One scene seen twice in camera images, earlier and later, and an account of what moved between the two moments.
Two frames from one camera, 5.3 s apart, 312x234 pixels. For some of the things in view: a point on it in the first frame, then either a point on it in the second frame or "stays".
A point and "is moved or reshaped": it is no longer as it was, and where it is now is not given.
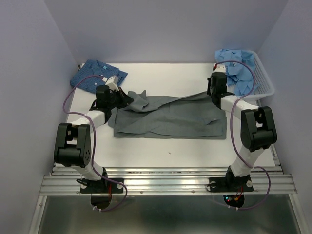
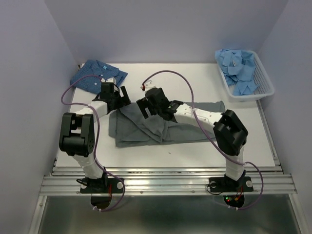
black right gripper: [209, 79] -> [143, 103]
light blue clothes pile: [240, 69] stays
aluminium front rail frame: [268, 182] stays
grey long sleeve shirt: [195, 116] is moved or reshaped
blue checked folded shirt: [91, 73] stays
